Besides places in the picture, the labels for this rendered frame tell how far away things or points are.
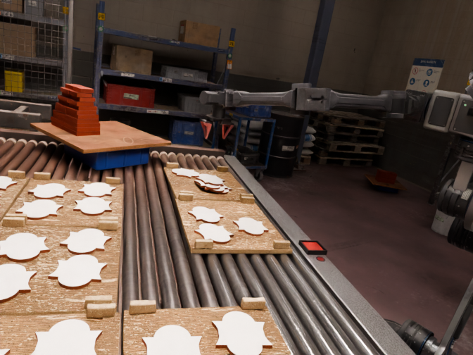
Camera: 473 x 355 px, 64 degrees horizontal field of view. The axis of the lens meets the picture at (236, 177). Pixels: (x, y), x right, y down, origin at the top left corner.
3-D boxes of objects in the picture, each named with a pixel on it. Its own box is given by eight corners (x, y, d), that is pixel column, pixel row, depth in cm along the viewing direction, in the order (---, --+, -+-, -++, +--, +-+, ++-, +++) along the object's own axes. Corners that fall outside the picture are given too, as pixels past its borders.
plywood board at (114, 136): (115, 123, 230) (115, 120, 230) (170, 145, 202) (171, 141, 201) (29, 126, 191) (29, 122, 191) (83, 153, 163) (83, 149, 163)
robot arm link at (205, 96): (237, 110, 162) (238, 89, 160) (217, 109, 154) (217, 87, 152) (219, 109, 170) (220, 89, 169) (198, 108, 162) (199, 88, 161)
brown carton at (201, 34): (209, 48, 578) (212, 26, 568) (217, 49, 545) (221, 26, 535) (177, 42, 557) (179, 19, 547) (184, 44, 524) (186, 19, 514)
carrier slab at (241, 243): (254, 206, 166) (255, 202, 166) (291, 253, 129) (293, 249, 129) (174, 202, 155) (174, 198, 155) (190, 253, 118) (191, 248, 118)
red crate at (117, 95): (148, 103, 576) (150, 85, 568) (154, 109, 538) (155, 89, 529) (102, 98, 549) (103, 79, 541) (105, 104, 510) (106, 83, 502)
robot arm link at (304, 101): (317, 115, 123) (319, 83, 122) (292, 113, 135) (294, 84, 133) (408, 118, 145) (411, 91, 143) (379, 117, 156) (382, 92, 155)
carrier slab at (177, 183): (228, 174, 205) (229, 171, 204) (254, 203, 168) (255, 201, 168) (162, 170, 193) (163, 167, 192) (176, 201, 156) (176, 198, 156)
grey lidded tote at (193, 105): (203, 110, 608) (205, 95, 601) (213, 114, 579) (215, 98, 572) (174, 107, 583) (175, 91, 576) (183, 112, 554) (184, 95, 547)
